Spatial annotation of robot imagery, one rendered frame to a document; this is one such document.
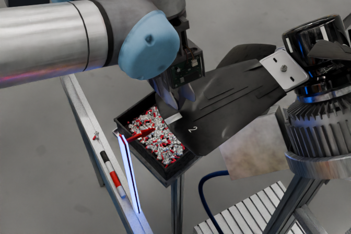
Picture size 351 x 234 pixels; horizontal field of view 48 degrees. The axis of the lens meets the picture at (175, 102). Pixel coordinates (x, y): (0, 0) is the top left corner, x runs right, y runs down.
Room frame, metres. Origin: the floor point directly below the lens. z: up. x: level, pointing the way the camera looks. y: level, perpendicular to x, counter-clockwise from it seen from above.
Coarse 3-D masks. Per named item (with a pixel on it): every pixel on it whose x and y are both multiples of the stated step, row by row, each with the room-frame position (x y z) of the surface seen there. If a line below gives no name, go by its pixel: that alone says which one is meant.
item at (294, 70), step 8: (272, 56) 0.55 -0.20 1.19; (280, 56) 0.55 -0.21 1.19; (288, 56) 0.55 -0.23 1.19; (264, 64) 0.53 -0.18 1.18; (272, 64) 0.53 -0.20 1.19; (280, 64) 0.53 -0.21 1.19; (288, 64) 0.53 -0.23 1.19; (296, 64) 0.53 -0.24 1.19; (272, 72) 0.51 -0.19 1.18; (280, 72) 0.51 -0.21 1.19; (288, 72) 0.51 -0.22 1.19; (296, 72) 0.51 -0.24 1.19; (304, 72) 0.50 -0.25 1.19; (280, 80) 0.49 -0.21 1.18; (288, 80) 0.49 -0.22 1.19; (296, 80) 0.49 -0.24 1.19; (304, 80) 0.49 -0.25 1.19; (288, 88) 0.47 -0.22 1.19
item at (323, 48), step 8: (320, 40) 0.45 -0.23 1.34; (312, 48) 0.38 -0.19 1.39; (320, 48) 0.37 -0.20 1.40; (328, 48) 0.38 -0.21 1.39; (336, 48) 0.38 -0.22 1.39; (344, 48) 0.39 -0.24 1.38; (312, 56) 0.34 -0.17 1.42; (320, 56) 0.34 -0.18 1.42; (328, 56) 0.33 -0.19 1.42; (336, 56) 0.33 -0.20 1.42; (344, 56) 0.34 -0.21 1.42
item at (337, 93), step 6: (348, 84) 0.48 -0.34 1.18; (330, 90) 0.48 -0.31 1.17; (336, 90) 0.47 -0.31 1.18; (342, 90) 0.46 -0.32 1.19; (348, 90) 0.46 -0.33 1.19; (300, 96) 0.50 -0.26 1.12; (306, 96) 0.48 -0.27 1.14; (312, 96) 0.47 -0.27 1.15; (318, 96) 0.47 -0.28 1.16; (324, 96) 0.46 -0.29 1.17; (330, 96) 0.46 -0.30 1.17; (336, 96) 0.46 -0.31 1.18; (306, 102) 0.47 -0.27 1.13
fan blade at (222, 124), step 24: (216, 72) 0.53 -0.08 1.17; (240, 72) 0.51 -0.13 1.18; (264, 72) 0.51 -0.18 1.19; (216, 96) 0.46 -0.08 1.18; (240, 96) 0.45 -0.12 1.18; (264, 96) 0.45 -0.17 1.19; (192, 120) 0.40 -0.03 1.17; (216, 120) 0.40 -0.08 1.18; (240, 120) 0.40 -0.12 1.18; (192, 144) 0.35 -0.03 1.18; (216, 144) 0.34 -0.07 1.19
